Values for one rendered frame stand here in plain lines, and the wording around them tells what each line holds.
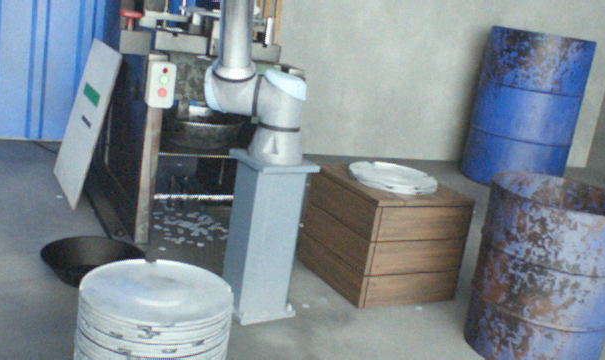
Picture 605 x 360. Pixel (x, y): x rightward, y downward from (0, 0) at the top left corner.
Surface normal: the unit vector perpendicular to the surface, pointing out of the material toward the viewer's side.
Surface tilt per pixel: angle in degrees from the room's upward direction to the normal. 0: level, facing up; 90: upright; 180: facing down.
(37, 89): 90
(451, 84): 90
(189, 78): 90
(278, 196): 90
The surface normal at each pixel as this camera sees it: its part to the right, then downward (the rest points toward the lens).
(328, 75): 0.42, 0.29
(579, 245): -0.11, 0.27
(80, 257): 0.57, -0.41
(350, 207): -0.87, -0.01
